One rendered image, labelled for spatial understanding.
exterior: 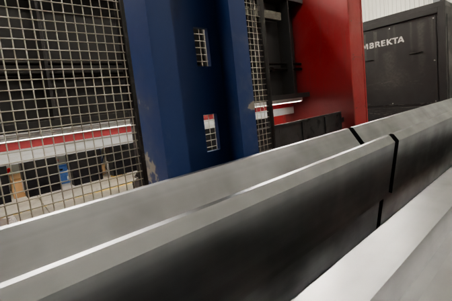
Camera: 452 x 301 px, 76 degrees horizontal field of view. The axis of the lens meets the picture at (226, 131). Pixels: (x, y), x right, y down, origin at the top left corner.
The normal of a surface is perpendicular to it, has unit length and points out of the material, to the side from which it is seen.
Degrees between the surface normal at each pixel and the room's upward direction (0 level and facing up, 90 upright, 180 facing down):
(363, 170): 99
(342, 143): 55
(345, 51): 90
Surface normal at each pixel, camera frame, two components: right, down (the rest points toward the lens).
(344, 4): -0.74, 0.15
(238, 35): 0.64, 0.01
